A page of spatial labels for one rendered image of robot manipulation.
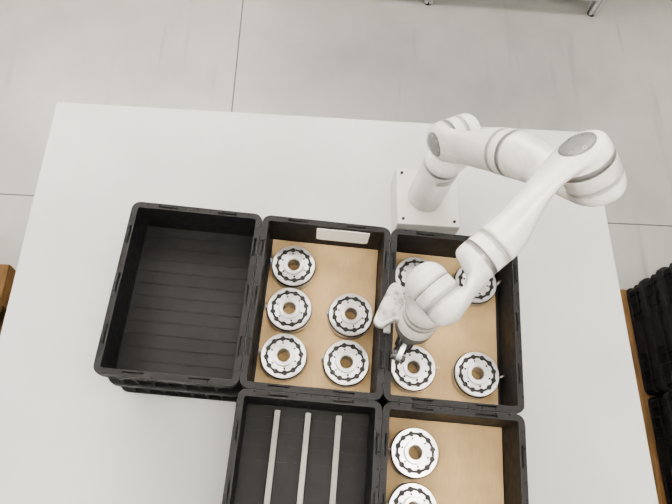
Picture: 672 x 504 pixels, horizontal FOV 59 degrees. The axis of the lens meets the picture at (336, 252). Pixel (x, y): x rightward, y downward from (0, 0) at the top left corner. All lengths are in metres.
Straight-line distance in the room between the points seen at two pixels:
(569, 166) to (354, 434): 0.73
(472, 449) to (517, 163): 0.64
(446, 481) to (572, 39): 2.42
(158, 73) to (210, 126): 1.09
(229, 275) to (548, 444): 0.88
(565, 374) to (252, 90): 1.80
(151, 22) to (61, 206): 1.49
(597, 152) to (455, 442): 0.71
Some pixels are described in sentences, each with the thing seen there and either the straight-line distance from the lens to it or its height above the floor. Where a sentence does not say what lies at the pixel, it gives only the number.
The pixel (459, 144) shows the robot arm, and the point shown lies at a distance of 1.26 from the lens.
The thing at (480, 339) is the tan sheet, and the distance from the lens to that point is 1.45.
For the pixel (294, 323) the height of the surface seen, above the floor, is 0.86.
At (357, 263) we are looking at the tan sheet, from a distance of 1.45.
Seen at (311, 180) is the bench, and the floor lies 0.70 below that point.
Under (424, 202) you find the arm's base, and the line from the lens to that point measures 1.55.
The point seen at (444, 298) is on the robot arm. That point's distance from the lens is 0.92.
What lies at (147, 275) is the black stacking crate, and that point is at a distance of 1.47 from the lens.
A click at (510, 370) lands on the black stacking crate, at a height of 0.89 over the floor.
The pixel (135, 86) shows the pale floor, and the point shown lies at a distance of 2.84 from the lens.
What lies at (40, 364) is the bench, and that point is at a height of 0.70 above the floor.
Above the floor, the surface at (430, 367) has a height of 0.86.
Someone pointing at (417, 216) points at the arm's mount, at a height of 0.79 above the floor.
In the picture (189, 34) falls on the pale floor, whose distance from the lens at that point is 2.99.
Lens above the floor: 2.17
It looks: 67 degrees down
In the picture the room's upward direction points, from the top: 11 degrees clockwise
